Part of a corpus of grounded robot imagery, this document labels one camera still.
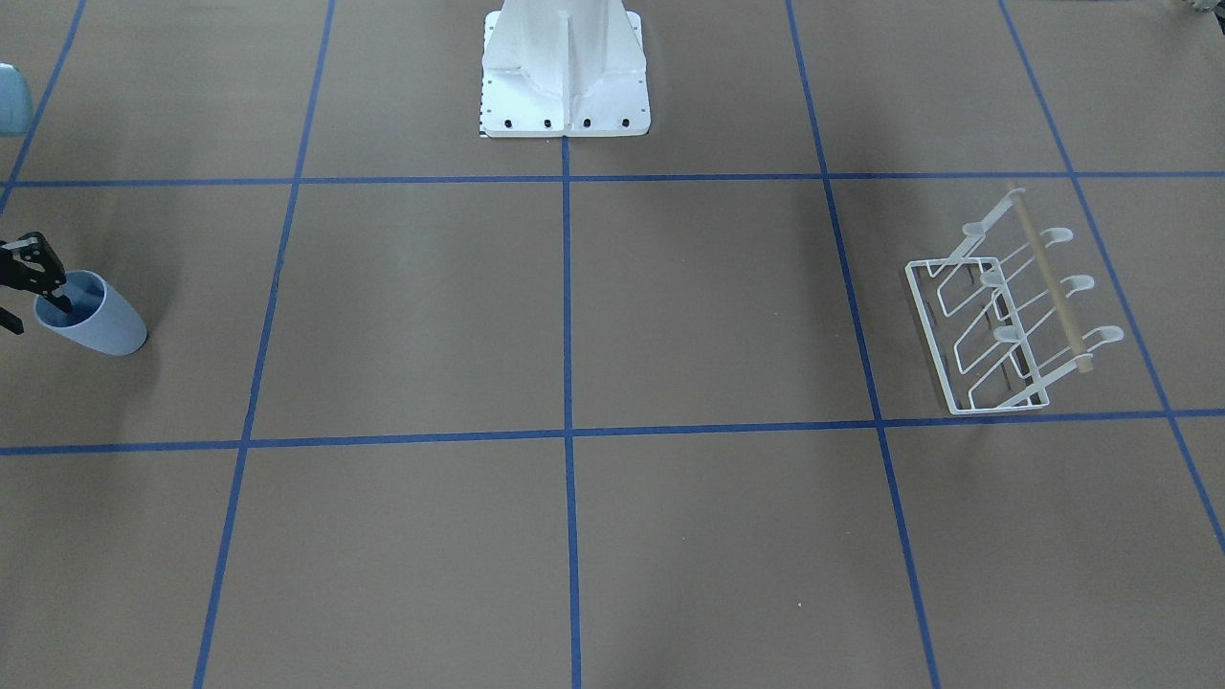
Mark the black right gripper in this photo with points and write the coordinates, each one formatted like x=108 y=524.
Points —
x=30 y=259

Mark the light blue plastic cup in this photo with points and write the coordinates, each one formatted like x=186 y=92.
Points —
x=100 y=317

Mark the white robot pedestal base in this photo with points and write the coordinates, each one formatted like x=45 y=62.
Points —
x=564 y=69

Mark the white wire cup holder rack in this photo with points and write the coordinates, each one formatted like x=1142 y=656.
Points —
x=998 y=319

